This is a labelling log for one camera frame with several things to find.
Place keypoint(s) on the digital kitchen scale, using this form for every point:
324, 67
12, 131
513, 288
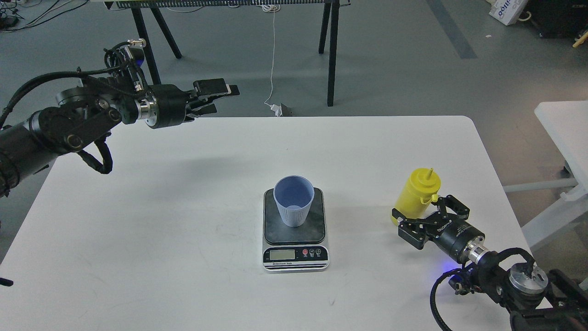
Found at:
301, 249

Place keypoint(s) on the white cardboard box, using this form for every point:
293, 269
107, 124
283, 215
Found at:
507, 12

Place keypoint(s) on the white power adapter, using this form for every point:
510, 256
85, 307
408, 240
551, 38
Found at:
281, 110

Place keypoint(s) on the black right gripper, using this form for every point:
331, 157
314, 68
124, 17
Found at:
454, 235

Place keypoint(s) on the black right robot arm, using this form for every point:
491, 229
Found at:
535, 300

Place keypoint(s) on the yellow squeeze bottle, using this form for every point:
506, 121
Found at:
420, 190

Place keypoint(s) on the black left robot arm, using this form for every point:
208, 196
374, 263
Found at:
85, 115

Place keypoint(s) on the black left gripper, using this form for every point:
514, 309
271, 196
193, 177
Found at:
167, 105

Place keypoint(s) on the blue ribbed plastic cup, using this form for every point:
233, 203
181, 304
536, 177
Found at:
293, 196

